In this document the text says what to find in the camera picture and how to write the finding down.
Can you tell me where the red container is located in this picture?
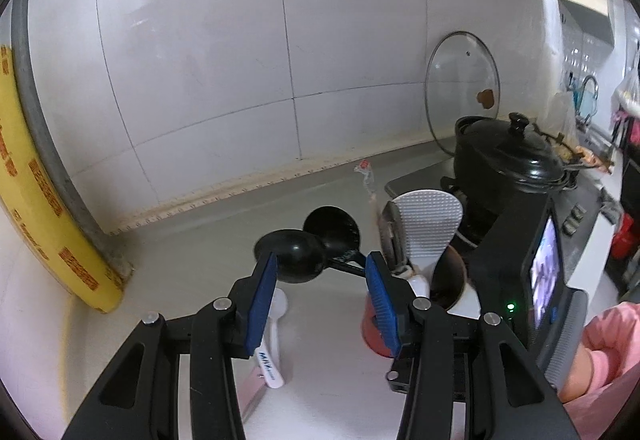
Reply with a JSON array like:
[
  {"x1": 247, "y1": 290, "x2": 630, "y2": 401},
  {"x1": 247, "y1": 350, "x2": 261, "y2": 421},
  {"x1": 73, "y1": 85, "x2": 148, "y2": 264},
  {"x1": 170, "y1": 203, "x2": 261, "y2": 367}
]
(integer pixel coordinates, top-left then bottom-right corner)
[{"x1": 610, "y1": 215, "x2": 640, "y2": 263}]

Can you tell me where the person's right hand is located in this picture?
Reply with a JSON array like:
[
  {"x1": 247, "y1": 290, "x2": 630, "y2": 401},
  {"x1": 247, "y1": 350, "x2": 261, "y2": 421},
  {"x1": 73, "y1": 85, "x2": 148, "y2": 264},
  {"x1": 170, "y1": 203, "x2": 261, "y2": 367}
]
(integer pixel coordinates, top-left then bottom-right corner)
[{"x1": 559, "y1": 347, "x2": 603, "y2": 403}]

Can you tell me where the steel gas stove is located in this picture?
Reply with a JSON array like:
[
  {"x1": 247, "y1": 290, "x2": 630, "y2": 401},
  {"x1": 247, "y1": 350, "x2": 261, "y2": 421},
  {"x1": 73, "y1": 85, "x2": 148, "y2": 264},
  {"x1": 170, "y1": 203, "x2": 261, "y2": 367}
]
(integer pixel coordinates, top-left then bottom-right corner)
[{"x1": 384, "y1": 160, "x2": 618, "y2": 271}]

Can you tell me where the black measuring spoon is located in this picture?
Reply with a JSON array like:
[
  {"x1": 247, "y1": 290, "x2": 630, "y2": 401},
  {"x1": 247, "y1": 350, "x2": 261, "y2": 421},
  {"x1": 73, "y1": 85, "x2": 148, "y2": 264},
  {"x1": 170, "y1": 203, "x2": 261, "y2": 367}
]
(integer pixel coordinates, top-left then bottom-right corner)
[
  {"x1": 253, "y1": 230, "x2": 331, "y2": 283},
  {"x1": 303, "y1": 207, "x2": 368, "y2": 278}
]

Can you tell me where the orange handled peeler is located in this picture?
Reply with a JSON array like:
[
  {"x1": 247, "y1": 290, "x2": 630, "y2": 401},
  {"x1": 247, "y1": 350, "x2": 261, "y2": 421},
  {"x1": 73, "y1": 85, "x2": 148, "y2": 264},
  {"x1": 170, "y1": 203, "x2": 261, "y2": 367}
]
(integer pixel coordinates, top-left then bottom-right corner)
[{"x1": 380, "y1": 201, "x2": 408, "y2": 271}]

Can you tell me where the black pot lid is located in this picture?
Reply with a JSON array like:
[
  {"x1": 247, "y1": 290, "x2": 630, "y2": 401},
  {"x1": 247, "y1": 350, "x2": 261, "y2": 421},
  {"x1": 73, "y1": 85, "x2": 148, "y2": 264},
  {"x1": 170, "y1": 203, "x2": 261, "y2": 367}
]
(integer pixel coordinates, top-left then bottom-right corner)
[{"x1": 457, "y1": 112, "x2": 566, "y2": 183}]

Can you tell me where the grey rag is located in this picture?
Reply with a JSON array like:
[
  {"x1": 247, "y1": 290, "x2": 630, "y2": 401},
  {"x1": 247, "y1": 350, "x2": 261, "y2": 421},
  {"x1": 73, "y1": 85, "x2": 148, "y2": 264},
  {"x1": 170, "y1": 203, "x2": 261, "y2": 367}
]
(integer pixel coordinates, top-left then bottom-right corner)
[{"x1": 597, "y1": 190, "x2": 621, "y2": 225}]

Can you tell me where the red metal canister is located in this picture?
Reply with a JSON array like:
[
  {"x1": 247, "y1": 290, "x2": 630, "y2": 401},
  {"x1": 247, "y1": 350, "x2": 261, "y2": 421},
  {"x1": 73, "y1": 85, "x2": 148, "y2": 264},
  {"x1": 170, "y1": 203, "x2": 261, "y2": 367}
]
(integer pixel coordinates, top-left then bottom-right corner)
[{"x1": 360, "y1": 240, "x2": 481, "y2": 358}]

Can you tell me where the metal faucet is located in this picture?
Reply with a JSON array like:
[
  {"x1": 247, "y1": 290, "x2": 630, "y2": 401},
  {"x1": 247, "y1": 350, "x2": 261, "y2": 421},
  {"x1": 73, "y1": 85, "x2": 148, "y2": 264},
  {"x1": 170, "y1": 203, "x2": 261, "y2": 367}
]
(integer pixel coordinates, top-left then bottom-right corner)
[{"x1": 575, "y1": 74, "x2": 601, "y2": 131}]

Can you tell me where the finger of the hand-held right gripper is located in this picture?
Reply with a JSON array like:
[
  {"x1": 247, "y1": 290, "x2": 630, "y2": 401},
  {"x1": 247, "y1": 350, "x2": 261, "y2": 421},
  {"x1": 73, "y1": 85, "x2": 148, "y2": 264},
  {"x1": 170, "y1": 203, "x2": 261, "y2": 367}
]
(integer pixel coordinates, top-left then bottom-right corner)
[
  {"x1": 385, "y1": 357, "x2": 418, "y2": 394},
  {"x1": 471, "y1": 199, "x2": 552, "y2": 288}
]

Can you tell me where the clear plastic bag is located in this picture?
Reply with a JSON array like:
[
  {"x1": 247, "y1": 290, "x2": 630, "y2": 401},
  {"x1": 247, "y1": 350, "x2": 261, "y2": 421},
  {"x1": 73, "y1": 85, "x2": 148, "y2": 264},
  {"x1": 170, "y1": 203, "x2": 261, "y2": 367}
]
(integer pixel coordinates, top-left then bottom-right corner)
[{"x1": 545, "y1": 90, "x2": 581, "y2": 145}]

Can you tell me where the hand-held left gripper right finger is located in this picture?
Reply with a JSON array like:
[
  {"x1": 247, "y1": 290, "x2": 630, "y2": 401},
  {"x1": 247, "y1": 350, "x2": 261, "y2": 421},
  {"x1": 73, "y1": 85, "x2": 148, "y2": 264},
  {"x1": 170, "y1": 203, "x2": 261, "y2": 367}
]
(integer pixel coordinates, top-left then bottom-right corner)
[{"x1": 364, "y1": 250, "x2": 586, "y2": 440}]

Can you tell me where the yellow cling wrap roll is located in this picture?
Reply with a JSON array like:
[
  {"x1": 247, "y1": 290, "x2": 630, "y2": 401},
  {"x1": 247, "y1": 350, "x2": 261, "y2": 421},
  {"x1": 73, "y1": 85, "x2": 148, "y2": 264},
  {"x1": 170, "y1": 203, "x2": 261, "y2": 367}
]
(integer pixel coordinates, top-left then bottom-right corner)
[{"x1": 0, "y1": 42, "x2": 126, "y2": 315}]

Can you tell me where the black burner grate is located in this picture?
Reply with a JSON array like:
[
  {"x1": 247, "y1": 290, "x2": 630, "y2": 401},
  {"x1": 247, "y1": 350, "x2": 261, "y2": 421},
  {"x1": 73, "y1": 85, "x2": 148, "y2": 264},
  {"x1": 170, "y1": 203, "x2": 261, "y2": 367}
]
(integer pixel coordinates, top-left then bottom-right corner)
[{"x1": 547, "y1": 165, "x2": 583, "y2": 193}]

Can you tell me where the white plastic bag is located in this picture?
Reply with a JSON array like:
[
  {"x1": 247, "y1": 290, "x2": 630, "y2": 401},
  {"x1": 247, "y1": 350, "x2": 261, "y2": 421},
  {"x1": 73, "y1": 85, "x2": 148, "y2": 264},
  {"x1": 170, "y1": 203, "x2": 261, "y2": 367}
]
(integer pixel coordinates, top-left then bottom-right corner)
[{"x1": 610, "y1": 64, "x2": 640, "y2": 121}]

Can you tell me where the white printed ceramic spoon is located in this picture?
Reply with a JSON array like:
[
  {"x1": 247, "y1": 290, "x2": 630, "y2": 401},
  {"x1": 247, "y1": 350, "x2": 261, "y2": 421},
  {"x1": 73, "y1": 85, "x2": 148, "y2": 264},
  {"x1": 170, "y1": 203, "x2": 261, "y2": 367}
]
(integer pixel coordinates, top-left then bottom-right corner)
[{"x1": 255, "y1": 287, "x2": 290, "y2": 390}]

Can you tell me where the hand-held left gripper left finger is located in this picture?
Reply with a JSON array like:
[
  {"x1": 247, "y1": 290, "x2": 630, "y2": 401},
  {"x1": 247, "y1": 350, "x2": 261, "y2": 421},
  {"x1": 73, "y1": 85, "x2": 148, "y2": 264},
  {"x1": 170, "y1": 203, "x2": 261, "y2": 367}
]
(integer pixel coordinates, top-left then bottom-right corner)
[{"x1": 60, "y1": 251, "x2": 281, "y2": 440}]

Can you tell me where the black clay pot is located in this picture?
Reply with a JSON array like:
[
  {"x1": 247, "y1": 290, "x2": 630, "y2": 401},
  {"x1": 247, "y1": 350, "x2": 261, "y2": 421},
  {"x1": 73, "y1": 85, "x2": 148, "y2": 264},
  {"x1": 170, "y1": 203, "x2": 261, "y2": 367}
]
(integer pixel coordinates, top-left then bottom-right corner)
[{"x1": 452, "y1": 117, "x2": 563, "y2": 241}]

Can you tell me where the glass pan lid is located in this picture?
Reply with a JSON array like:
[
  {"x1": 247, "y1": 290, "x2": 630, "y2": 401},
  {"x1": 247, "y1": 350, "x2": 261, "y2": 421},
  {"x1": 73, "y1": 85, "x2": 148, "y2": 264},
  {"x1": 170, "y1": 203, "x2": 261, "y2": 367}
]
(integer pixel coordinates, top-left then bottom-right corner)
[{"x1": 424, "y1": 32, "x2": 501, "y2": 155}]

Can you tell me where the white dimpled rice paddle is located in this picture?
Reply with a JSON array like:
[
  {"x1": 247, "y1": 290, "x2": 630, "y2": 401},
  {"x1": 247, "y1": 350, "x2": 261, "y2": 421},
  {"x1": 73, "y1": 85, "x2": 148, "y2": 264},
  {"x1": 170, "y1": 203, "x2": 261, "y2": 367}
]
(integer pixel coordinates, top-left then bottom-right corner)
[{"x1": 387, "y1": 190, "x2": 463, "y2": 271}]

